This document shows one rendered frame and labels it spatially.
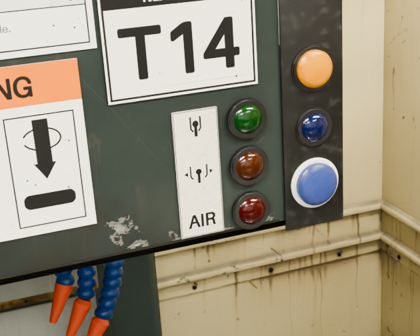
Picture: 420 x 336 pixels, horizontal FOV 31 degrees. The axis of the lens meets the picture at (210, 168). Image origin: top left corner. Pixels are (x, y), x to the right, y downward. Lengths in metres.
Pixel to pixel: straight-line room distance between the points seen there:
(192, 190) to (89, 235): 0.07
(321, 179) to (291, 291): 1.34
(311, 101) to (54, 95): 0.17
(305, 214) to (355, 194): 1.30
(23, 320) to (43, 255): 0.74
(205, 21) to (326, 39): 0.09
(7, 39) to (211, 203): 0.17
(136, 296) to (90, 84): 0.86
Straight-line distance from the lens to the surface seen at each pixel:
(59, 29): 0.45
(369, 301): 1.98
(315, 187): 0.52
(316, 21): 0.50
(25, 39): 0.45
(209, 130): 0.48
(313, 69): 0.50
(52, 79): 0.45
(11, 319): 1.22
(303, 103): 0.51
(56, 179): 0.47
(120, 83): 0.46
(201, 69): 0.47
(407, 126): 1.73
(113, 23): 0.45
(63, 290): 0.70
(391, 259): 1.91
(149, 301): 1.31
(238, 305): 1.81
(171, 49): 0.47
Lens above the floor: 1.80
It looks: 19 degrees down
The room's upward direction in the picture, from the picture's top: 4 degrees counter-clockwise
